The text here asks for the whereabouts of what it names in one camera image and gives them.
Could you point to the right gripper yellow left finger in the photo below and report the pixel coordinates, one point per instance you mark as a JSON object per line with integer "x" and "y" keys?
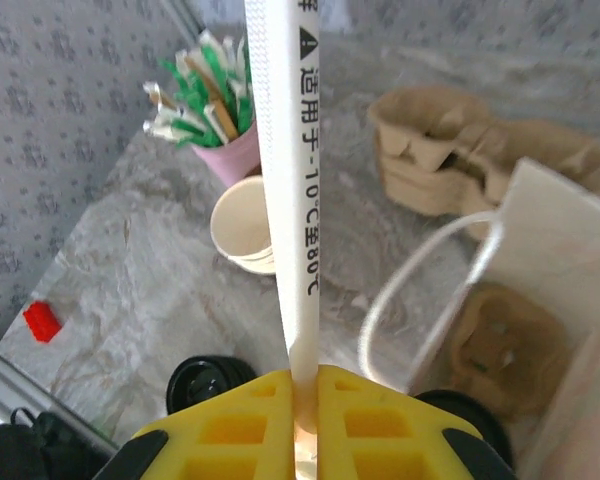
{"x": 230, "y": 430}

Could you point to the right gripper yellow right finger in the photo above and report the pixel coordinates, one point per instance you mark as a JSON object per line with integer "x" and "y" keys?
{"x": 380, "y": 435}

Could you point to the black white paper cups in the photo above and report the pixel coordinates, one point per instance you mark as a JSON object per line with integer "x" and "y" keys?
{"x": 240, "y": 225}

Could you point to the white printed straw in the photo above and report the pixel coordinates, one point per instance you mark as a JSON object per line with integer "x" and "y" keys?
{"x": 290, "y": 200}

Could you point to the white flower print paper bag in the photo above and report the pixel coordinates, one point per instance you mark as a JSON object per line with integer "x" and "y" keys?
{"x": 555, "y": 240}

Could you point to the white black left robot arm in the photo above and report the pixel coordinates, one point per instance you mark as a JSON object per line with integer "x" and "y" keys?
{"x": 10, "y": 450}

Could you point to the small red toy brick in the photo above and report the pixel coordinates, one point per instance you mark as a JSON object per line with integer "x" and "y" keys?
{"x": 42, "y": 322}

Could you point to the pink straw holder cup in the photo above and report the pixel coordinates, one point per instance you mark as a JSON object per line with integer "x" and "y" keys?
{"x": 230, "y": 160}

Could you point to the brown pulp cup carrier stack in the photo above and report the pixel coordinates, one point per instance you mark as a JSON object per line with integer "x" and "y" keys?
{"x": 430, "y": 150}

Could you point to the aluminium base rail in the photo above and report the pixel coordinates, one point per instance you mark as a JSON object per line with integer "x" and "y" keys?
{"x": 10, "y": 380}

